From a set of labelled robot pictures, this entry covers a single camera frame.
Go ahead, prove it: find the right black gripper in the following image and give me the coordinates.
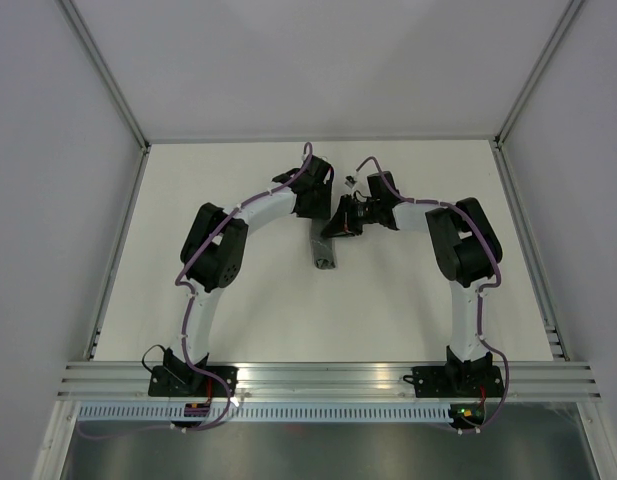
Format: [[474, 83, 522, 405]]
[[322, 194, 381, 238]]

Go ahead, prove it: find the grey cloth napkin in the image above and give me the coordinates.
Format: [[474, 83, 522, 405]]
[[309, 219, 337, 270]]

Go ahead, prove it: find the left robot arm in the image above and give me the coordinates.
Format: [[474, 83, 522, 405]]
[[148, 153, 334, 397]]

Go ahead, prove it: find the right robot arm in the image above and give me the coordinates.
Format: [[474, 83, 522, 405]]
[[321, 172, 506, 399]]

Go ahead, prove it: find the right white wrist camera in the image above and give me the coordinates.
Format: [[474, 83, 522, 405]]
[[344, 173, 360, 191]]

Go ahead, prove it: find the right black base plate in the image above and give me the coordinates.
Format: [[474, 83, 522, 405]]
[[410, 366, 504, 400]]

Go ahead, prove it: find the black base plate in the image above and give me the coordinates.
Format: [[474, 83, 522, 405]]
[[410, 366, 504, 400], [148, 365, 238, 398]]

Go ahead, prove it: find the white slotted cable duct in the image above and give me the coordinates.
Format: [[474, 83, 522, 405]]
[[77, 402, 451, 423]]

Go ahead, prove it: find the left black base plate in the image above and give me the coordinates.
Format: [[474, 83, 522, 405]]
[[148, 365, 238, 398]]

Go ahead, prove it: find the aluminium front rail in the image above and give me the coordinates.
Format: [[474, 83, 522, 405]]
[[55, 361, 601, 403]]

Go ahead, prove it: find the aluminium cage frame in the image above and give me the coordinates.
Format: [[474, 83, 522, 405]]
[[77, 1, 567, 362]]

